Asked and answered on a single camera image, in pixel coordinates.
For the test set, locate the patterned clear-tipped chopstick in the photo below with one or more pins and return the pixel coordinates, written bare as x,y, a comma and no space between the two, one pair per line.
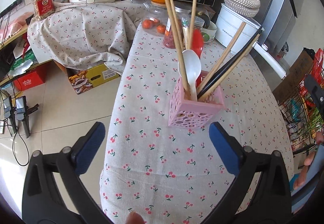
186,34

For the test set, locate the red box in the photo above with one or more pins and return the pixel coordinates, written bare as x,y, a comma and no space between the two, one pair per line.
30,81

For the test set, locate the green squash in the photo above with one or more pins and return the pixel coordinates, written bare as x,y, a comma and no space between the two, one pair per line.
205,20

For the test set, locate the red-labelled clear jar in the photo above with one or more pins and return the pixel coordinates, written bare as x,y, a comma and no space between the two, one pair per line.
43,6

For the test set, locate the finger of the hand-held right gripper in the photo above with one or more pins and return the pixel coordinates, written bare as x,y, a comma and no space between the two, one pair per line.
313,92

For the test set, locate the green plastic bag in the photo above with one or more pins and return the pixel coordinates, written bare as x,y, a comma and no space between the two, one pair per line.
22,62

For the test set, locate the black device on stand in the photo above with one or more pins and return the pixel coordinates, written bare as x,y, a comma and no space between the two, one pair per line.
8,112
22,112

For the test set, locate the red plastic spoon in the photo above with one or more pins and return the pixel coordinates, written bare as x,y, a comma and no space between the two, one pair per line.
198,41

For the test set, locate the white-labelled jar of red berries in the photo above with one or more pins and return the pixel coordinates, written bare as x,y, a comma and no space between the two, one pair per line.
172,38

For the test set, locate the white bowl with green knob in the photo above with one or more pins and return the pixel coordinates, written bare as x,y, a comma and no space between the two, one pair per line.
212,32

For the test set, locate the cherry print tablecloth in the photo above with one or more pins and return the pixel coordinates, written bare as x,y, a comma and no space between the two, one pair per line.
157,163

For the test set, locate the pink plastic bag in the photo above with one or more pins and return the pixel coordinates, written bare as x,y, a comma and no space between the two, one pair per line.
15,24

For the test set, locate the pink perforated utensil holder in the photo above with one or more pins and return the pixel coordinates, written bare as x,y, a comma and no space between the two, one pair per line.
192,112

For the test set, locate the small tangerine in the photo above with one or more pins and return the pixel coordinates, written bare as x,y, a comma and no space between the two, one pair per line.
161,28
147,24

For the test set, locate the glass bowl with tomatoes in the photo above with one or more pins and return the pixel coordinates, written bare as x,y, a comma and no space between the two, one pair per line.
151,15

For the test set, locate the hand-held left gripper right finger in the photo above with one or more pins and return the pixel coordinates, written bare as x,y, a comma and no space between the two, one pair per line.
225,148

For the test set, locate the person's right hand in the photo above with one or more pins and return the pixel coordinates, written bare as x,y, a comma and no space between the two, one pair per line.
301,177

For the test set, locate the yellow printed cardboard box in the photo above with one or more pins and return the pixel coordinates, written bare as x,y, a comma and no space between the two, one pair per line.
101,77

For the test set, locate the woven lidded basket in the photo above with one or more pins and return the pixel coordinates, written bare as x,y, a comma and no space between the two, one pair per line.
240,3

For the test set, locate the wooden shelf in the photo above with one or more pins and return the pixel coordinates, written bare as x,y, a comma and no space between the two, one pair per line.
10,41

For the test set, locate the black chopstick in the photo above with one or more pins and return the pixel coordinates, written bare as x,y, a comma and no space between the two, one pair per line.
240,53
235,62

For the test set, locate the person's left hand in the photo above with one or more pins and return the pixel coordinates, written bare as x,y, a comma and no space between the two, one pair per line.
134,217

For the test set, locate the white electric pot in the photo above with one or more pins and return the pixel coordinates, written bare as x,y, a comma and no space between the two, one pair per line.
227,29

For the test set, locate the bunch of green vegetables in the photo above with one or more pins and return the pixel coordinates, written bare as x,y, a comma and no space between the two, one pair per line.
316,120

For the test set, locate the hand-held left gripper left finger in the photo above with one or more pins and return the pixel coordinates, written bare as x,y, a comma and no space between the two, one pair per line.
91,148

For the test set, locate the white plastic spoon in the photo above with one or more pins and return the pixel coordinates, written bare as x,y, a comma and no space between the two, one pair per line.
192,64

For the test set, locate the brown cardboard box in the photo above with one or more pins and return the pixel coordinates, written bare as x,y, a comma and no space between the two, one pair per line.
296,74

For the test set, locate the grey refrigerator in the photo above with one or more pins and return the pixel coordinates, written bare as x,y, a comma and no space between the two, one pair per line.
273,24

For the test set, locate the black power strip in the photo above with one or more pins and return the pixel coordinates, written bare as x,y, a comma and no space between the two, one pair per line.
11,6

